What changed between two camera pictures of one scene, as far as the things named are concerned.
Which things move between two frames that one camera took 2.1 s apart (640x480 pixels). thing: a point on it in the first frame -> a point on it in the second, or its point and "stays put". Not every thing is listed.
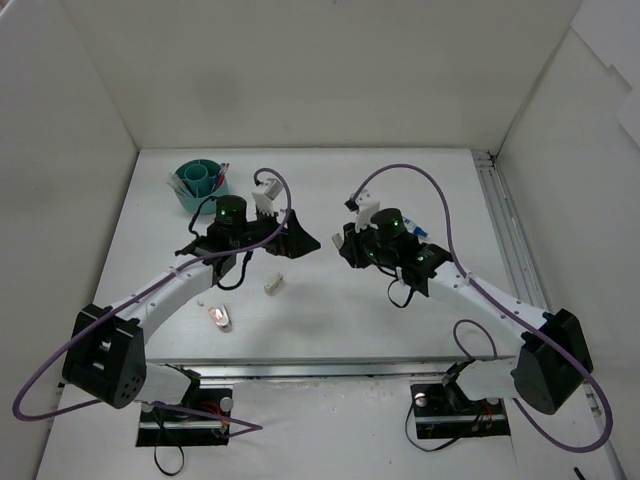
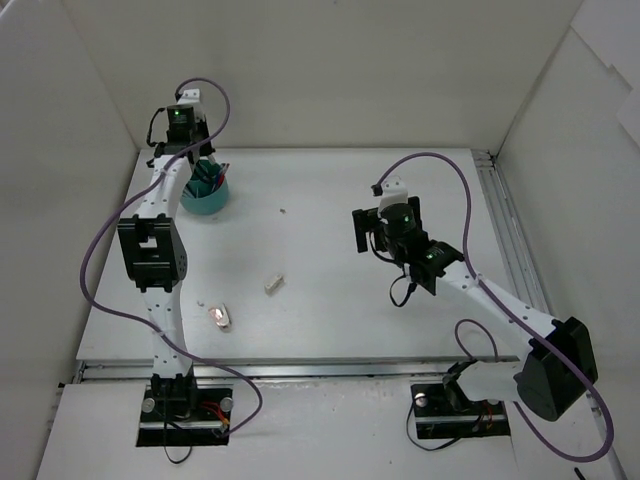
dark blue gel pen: x=218 y=176 stays put
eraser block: x=274 y=284 stays put
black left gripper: x=282 y=241 -> x=201 y=150
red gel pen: x=222 y=177 stays put
